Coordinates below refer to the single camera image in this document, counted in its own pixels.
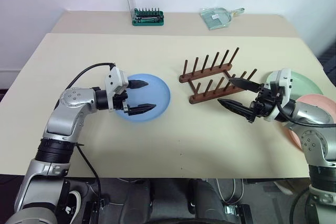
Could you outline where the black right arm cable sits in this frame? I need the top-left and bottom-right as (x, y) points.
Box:
(275, 94), (336, 128)

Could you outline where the white looped cable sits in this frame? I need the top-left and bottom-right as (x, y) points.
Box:
(215, 178), (245, 206)

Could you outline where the brown wooden dish rack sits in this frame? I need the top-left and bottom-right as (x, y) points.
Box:
(179, 47), (258, 104)

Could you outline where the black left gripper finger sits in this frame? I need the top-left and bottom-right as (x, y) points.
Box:
(127, 79), (149, 90)
(128, 103), (158, 117)

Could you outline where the green screwdriver bit case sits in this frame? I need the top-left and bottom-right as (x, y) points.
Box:
(123, 0), (165, 27)

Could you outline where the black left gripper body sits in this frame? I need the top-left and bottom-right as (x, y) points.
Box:
(112, 91), (131, 112)

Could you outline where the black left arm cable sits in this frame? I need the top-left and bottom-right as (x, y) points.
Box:
(65, 62), (117, 209)

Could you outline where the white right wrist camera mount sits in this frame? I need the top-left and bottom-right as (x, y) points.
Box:
(264, 68), (294, 123)

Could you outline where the green plate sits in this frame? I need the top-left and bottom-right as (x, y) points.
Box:
(265, 71), (324, 99)

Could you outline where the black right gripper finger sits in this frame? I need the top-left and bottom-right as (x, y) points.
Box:
(217, 98), (253, 120)
(228, 77), (263, 94)

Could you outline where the dark rounded shape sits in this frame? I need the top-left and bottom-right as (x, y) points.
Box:
(187, 178), (228, 224)
(123, 179), (158, 224)

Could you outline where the blue plate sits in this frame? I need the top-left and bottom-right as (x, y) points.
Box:
(114, 73), (171, 124)

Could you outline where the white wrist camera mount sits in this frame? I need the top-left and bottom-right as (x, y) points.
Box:
(104, 66), (130, 110)
(264, 68), (294, 123)

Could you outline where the black metal bracket with connector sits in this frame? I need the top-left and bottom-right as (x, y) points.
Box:
(222, 204), (253, 224)

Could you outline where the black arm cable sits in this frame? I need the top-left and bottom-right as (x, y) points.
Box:
(275, 94), (336, 128)
(65, 62), (117, 209)

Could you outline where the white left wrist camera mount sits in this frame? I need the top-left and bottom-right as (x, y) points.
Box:
(104, 66), (130, 110)

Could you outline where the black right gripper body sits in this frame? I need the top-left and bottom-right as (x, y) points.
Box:
(247, 81), (286, 124)

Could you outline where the pink-red plate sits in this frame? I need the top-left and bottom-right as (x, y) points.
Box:
(285, 94), (336, 153)

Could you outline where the clear green bagged dustpan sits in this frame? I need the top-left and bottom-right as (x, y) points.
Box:
(201, 7), (246, 30)

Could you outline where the dark striped object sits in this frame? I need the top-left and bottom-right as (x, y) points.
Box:
(318, 47), (336, 89)

